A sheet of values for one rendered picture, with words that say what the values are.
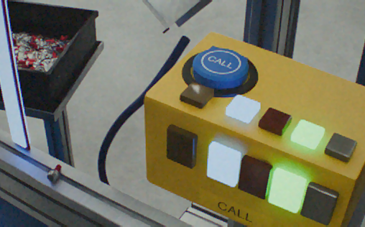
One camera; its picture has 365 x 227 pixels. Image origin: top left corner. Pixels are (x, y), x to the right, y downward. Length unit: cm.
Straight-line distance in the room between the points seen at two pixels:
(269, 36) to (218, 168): 58
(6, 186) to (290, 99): 41
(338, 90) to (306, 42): 203
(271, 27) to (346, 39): 160
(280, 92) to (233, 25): 209
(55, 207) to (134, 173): 118
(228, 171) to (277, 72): 9
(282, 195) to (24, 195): 38
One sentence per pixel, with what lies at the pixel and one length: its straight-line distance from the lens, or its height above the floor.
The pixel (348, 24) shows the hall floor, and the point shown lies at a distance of 266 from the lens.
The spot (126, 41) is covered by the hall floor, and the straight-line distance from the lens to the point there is 240.
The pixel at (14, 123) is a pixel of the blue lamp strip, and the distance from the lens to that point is 67.
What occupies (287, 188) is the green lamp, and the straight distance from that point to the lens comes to 40.
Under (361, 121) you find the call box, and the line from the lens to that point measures 42.
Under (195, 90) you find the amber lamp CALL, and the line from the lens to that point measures 41.
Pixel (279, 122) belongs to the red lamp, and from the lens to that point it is 39.
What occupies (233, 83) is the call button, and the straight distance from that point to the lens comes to 42.
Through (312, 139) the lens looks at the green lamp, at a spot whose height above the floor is 108.
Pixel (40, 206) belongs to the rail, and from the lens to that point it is 70.
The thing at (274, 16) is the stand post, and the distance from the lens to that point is 95.
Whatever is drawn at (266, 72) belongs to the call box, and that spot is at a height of 107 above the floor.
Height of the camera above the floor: 134
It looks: 41 degrees down
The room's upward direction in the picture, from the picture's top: 2 degrees clockwise
